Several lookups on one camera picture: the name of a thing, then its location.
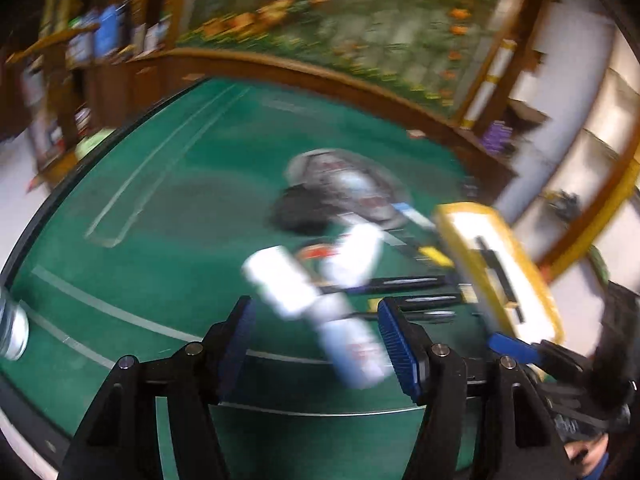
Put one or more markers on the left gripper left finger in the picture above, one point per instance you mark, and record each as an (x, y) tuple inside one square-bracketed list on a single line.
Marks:
[(117, 438)]

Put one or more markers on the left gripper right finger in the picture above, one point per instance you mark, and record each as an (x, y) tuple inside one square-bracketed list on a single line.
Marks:
[(515, 436)]

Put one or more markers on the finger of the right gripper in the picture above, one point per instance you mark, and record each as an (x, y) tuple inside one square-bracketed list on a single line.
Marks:
[(525, 354)]

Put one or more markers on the yellow storage box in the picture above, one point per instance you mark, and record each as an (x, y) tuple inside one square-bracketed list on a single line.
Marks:
[(511, 293)]

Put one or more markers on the black pen long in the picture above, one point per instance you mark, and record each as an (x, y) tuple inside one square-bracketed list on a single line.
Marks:
[(422, 303)]

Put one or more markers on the black marker white cap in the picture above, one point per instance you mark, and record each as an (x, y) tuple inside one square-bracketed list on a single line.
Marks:
[(395, 284)]

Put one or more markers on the white bottle with green label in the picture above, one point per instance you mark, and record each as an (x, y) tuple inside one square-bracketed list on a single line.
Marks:
[(281, 282)]

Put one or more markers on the black tape roll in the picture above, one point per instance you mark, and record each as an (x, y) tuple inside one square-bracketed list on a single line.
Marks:
[(315, 251)]

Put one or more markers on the person right hand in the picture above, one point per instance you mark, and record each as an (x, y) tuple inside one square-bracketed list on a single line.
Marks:
[(588, 457)]

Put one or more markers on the clear glass cup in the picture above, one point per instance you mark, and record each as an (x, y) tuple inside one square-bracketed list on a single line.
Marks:
[(14, 327)]

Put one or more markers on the purple bottles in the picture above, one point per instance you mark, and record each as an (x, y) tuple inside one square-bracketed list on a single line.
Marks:
[(496, 137)]

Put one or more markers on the round mahjong control panel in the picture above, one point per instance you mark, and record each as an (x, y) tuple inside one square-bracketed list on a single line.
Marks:
[(350, 182)]

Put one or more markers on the black plastic holder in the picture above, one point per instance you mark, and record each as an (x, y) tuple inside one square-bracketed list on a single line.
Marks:
[(301, 211)]

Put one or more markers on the flower planter display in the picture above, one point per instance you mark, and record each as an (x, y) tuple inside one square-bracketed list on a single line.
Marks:
[(427, 51)]

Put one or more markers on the blue thermos jug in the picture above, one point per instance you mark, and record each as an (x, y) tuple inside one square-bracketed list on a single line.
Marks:
[(109, 34)]

